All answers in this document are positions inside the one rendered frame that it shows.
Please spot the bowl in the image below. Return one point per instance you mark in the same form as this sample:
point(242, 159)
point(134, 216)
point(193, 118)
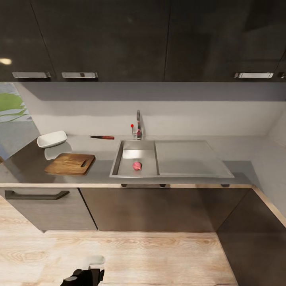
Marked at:
point(52, 140)

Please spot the fixed window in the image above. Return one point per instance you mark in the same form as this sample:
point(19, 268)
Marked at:
point(17, 128)

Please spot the dishwasher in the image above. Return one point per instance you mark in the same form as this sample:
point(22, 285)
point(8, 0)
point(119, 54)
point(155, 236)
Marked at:
point(51, 208)

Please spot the cabinet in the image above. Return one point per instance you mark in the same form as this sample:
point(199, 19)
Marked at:
point(226, 41)
point(83, 40)

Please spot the drop in sink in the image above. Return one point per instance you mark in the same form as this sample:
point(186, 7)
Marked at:
point(167, 158)

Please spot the cutting board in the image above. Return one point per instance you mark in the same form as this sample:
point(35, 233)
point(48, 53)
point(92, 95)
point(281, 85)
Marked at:
point(67, 163)

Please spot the vidalia onion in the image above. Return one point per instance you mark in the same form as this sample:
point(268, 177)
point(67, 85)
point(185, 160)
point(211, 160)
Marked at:
point(137, 166)

